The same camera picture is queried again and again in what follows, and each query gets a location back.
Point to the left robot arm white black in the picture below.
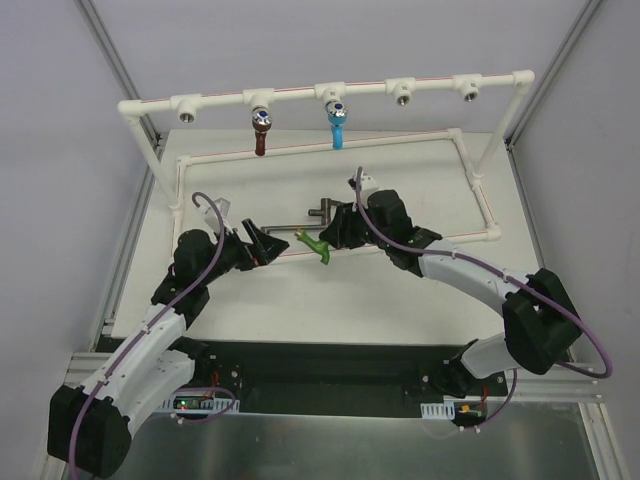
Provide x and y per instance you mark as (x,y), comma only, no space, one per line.
(91,426)

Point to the brown plastic water faucet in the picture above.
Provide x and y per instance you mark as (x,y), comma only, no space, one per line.
(261,122)

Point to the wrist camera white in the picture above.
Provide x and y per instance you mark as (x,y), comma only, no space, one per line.
(363,182)
(215,213)

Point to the white PVC pipe frame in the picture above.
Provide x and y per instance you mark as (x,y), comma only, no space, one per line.
(160,228)

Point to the green plastic water faucet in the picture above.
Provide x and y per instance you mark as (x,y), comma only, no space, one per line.
(317,246)

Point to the white cable duct board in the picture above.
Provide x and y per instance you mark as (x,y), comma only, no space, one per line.
(198,405)
(452,410)

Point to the aluminium enclosure frame post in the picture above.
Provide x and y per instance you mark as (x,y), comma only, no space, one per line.
(571,40)
(107,47)

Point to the blue plastic water faucet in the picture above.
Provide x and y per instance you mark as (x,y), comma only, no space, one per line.
(337,114)

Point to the right white cable duct board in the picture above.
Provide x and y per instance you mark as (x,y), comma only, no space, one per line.
(452,410)

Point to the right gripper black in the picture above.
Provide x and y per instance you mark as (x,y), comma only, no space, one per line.
(345,227)

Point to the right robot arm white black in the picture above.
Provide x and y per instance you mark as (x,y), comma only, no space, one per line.
(535,335)

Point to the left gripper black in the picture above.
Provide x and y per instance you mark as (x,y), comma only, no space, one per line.
(251,245)

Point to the left white cable duct board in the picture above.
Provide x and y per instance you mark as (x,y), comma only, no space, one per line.
(198,405)

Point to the aluminium enclosure frame post right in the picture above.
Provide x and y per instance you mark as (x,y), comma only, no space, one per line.
(571,40)

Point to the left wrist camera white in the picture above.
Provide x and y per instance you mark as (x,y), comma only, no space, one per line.
(215,213)

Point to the aluminium enclosure frame post left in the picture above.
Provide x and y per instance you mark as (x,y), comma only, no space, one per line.
(107,47)

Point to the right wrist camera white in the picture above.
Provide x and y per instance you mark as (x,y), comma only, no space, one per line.
(363,182)

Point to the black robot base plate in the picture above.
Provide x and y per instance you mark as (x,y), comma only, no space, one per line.
(385,381)

